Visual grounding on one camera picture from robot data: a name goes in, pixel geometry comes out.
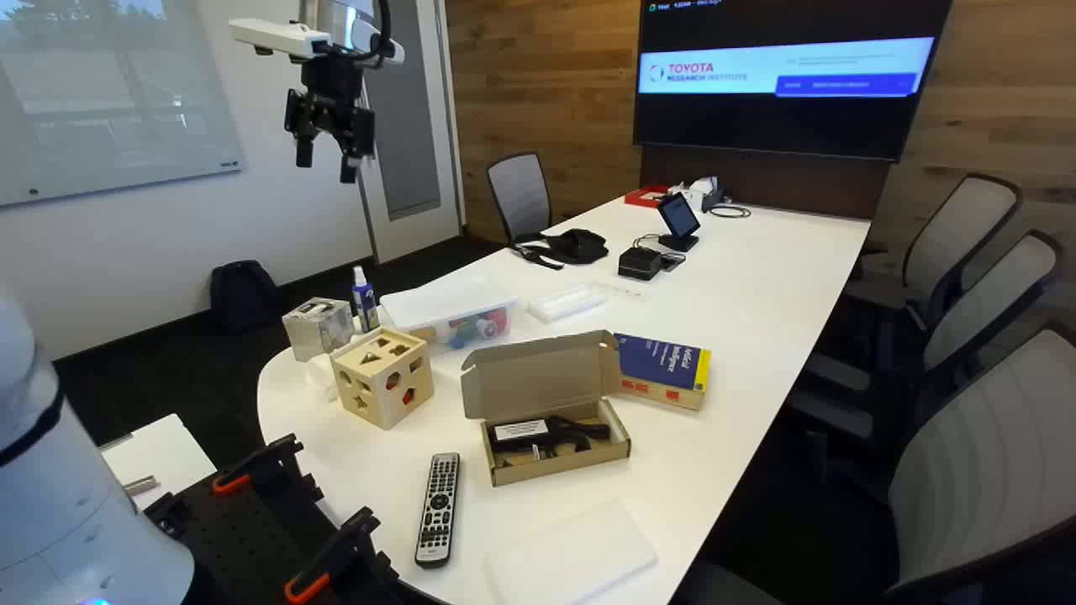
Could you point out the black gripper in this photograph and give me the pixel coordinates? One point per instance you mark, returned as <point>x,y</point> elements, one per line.
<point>331,102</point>

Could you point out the grey black remote control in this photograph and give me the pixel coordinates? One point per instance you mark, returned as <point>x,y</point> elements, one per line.
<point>438,510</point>

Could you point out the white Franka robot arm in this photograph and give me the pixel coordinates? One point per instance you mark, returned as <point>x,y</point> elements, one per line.
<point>67,504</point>

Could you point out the white door with glass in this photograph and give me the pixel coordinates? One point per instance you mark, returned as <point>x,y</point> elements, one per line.
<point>408,112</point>

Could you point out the hand sanitizer bottle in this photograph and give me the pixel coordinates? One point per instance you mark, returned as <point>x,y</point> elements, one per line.
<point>365,302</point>

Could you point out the black backpack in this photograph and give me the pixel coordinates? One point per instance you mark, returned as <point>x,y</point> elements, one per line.
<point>242,297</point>

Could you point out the grey marble tissue box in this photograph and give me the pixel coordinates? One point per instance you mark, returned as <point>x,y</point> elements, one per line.
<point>317,327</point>

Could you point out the black office chair grey back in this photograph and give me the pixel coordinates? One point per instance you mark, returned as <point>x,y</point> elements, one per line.
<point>520,194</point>

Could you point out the clear plastic bin with lid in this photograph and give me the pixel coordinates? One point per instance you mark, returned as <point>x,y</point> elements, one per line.
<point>460,315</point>

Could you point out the wooden shape sorter cube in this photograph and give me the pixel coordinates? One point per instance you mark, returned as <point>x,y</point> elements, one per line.
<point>380,378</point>

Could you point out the white flat pad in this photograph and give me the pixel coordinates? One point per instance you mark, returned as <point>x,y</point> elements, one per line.
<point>566,302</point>

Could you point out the wooden box with items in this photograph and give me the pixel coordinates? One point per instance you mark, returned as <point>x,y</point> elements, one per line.
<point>540,375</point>

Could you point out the red flat box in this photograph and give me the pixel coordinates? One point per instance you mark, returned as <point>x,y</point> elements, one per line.
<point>646,196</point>

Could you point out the small black box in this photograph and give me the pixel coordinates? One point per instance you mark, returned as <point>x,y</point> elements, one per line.
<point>639,263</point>

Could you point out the white sheet beside robot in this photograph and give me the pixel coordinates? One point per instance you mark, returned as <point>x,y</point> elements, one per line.
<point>164,456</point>

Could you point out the black electronics part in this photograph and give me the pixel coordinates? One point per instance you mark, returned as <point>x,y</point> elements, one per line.
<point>550,436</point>

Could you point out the white small device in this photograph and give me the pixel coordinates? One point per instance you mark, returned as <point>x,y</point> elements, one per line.
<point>701,194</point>

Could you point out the black mounting board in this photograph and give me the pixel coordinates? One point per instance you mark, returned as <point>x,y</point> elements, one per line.
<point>240,549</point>

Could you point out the white flat board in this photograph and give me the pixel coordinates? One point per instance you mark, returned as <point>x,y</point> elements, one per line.
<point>572,555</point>

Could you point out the grey mesh office chair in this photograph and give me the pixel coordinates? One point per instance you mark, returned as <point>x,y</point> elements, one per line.
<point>986,302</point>
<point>986,471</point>
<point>960,239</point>

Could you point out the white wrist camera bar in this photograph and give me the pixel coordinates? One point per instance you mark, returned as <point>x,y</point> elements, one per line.
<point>275,34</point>

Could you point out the wall mounted TV screen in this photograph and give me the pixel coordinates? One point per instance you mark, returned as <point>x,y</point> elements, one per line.
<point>786,80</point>

